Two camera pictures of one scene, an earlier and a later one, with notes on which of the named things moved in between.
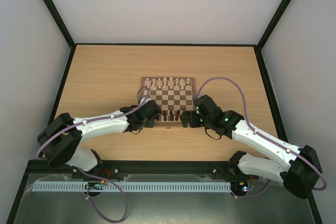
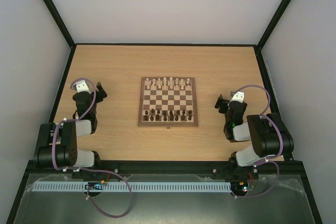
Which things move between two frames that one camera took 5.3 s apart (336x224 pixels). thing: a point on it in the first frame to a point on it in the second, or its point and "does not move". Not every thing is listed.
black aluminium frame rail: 207,167 does not move
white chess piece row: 170,83 does not move
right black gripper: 192,118 to 221,102
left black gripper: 150,124 to 100,97
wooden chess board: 175,95 does not move
